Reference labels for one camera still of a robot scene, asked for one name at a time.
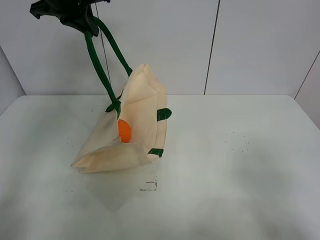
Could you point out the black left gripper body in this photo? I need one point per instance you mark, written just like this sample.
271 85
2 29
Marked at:
76 14

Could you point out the white linen bag green handles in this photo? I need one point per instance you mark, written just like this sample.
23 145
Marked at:
142 104

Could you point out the orange with stem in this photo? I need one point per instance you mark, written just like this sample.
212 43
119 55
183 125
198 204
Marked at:
124 131

